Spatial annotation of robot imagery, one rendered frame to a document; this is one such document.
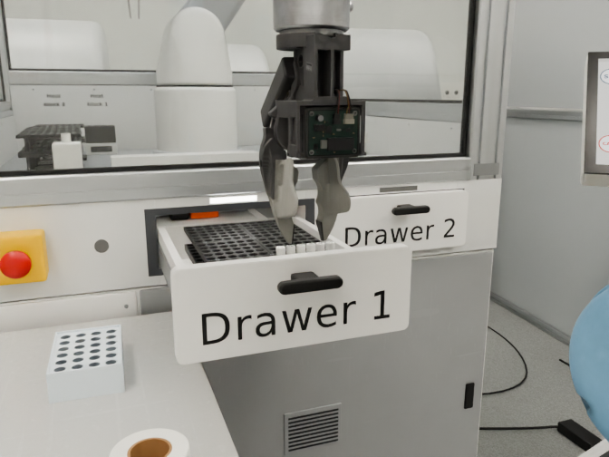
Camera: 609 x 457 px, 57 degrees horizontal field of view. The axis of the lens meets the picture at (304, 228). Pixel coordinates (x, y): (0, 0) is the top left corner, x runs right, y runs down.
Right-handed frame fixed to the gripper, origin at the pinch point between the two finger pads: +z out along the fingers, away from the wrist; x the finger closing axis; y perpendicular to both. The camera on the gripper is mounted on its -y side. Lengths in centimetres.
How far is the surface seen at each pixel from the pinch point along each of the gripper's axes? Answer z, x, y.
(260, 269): 4.6, -4.7, -1.3
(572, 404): 96, 137, -81
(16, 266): 8.9, -32.2, -28.3
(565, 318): 86, 177, -125
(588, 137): -6, 72, -29
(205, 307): 8.3, -11.1, -1.4
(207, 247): 6.4, -6.9, -19.7
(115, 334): 16.9, -20.1, -18.4
